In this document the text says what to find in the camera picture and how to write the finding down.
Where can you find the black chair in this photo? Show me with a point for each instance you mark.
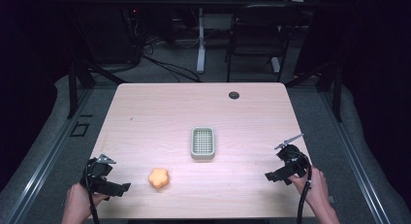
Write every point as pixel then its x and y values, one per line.
pixel 258 36

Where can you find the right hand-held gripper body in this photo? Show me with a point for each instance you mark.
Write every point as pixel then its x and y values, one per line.
pixel 292 161

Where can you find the white desk leg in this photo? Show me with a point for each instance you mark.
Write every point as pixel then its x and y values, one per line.
pixel 201 46

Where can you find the aluminium floor rail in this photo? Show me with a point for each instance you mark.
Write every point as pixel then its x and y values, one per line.
pixel 354 156
pixel 48 159

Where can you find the person's left hand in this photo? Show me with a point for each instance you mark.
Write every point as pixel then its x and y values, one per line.
pixel 77 201

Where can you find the orange flower-shaped soap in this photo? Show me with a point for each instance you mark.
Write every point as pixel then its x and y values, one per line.
pixel 158 178

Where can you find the person's right hand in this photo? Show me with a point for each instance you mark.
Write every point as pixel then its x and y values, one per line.
pixel 315 188

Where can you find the black metal stand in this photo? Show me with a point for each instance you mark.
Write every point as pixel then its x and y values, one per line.
pixel 336 91
pixel 76 88

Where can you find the green slatted soap dish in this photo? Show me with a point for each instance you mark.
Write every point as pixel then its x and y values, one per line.
pixel 203 143

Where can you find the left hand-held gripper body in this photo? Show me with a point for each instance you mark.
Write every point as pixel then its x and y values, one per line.
pixel 97 174

